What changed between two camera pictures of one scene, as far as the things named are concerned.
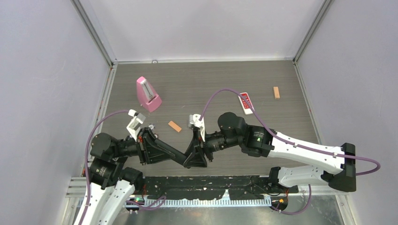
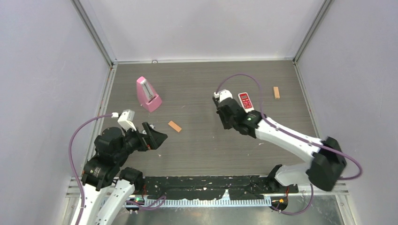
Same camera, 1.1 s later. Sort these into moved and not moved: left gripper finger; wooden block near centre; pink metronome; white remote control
Moved: left gripper finger
Not moved: pink metronome; white remote control; wooden block near centre
